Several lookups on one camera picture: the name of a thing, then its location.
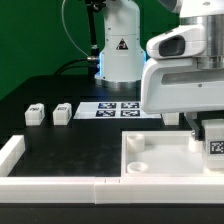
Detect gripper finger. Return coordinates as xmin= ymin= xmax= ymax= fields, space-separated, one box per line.
xmin=184 ymin=112 xmax=204 ymax=141

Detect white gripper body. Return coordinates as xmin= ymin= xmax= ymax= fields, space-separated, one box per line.
xmin=141 ymin=24 xmax=224 ymax=114

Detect white square tabletop part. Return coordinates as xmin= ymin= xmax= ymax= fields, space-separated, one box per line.
xmin=121 ymin=131 xmax=224 ymax=177

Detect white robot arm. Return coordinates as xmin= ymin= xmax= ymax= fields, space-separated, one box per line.
xmin=96 ymin=0 xmax=224 ymax=140

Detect white sheet with markers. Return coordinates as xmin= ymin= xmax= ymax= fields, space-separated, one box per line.
xmin=74 ymin=101 xmax=161 ymax=119

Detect white U-shaped obstacle fence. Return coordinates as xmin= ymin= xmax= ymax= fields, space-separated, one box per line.
xmin=0 ymin=135 xmax=224 ymax=204

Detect black cables at base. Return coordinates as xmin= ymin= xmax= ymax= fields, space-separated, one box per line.
xmin=54 ymin=55 xmax=101 ymax=77

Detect grey thin cable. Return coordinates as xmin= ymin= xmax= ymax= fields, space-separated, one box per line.
xmin=60 ymin=0 xmax=91 ymax=58

